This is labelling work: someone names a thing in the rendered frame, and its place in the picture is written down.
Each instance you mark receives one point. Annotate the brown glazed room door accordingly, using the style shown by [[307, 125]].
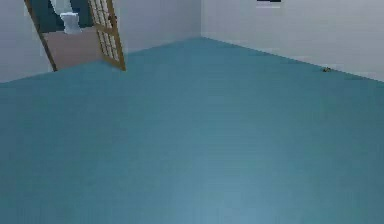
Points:
[[108, 40]]

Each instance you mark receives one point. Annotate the small yellow black object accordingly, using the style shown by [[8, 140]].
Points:
[[326, 69]]

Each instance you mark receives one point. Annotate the white toilet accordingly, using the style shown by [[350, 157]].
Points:
[[70, 22]]

